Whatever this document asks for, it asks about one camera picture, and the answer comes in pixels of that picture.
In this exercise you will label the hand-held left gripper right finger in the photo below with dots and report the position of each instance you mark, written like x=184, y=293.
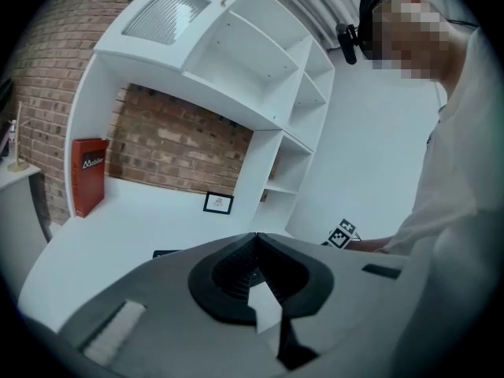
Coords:
x=354, y=297

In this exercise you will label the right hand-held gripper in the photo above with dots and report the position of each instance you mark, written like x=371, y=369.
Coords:
x=342, y=234

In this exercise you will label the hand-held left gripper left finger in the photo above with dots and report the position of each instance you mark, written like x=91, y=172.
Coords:
x=165, y=309

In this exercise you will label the person's right forearm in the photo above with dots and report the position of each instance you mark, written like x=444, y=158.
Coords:
x=372, y=245

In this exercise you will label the person's white shirt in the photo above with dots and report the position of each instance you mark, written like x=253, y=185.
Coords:
x=453, y=211

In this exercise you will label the red book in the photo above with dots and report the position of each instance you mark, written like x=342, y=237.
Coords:
x=88, y=175

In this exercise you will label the white side table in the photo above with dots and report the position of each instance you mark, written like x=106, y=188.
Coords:
x=15, y=195

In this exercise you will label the white desk hutch shelf unit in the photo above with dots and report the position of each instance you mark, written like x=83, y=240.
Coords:
x=244, y=73

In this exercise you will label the person's head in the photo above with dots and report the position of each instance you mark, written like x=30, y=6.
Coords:
x=417, y=38

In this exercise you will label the wooden stand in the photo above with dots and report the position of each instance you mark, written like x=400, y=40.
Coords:
x=17, y=148

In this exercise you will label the clear plastic bottle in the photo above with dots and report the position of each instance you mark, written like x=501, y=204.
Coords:
x=13, y=136

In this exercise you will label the dark monitor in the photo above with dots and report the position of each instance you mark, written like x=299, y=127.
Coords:
x=4, y=120

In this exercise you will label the small black picture frame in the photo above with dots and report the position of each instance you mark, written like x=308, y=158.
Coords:
x=218, y=202

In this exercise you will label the black head-mounted camera headset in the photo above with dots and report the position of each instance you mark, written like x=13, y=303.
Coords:
x=368, y=22

